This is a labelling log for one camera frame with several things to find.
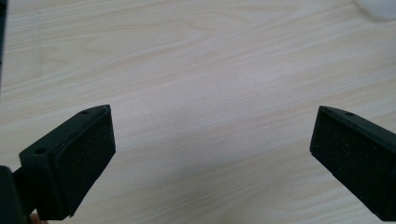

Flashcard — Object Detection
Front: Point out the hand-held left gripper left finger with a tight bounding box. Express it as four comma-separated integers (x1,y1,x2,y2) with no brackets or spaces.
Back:
12,104,117,221

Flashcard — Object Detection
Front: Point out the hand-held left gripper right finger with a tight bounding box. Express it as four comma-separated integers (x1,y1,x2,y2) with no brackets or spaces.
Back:
309,105,396,222

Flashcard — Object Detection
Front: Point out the white round object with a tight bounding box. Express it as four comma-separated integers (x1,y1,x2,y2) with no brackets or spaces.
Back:
354,0,396,22

